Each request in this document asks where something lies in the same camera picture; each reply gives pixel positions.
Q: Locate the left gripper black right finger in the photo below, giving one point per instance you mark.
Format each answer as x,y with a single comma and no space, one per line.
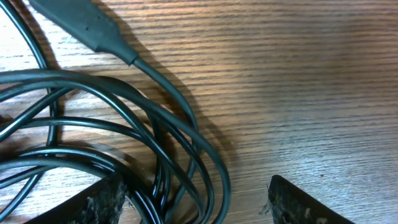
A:
291,205

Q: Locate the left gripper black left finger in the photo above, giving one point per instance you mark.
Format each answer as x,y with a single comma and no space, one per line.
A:
100,203

